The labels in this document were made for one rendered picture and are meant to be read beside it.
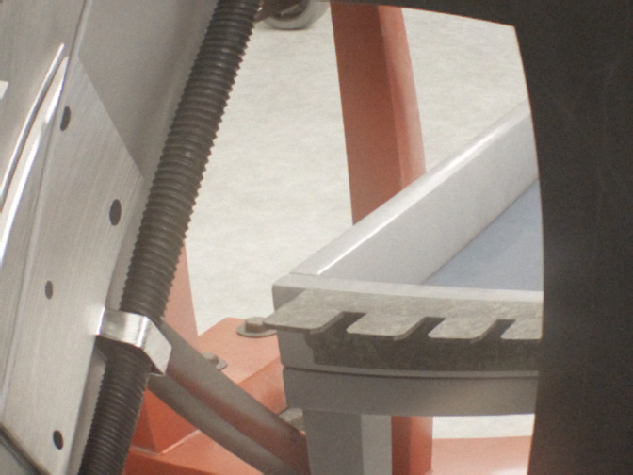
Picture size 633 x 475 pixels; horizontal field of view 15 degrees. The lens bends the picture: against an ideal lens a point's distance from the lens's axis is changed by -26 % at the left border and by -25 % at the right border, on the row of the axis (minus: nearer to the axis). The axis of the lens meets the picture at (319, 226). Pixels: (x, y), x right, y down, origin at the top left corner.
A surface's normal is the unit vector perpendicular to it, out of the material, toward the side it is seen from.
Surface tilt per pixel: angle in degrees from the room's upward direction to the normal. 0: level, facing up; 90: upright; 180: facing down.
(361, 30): 90
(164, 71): 90
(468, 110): 0
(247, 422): 90
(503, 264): 0
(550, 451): 90
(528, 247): 0
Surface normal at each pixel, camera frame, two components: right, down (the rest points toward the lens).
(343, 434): -0.46, 0.33
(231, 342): -0.08, -0.94
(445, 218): 0.88, 0.08
